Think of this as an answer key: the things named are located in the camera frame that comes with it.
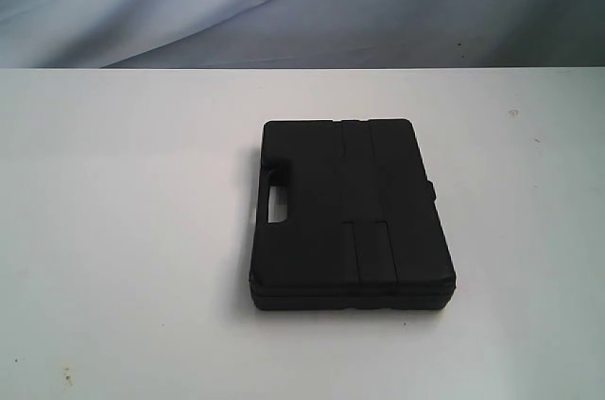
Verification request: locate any black plastic carry case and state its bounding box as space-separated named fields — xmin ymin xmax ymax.
xmin=249 ymin=118 xmax=456 ymax=311

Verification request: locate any white backdrop cloth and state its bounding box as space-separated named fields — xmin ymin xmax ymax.
xmin=1 ymin=0 xmax=604 ymax=68

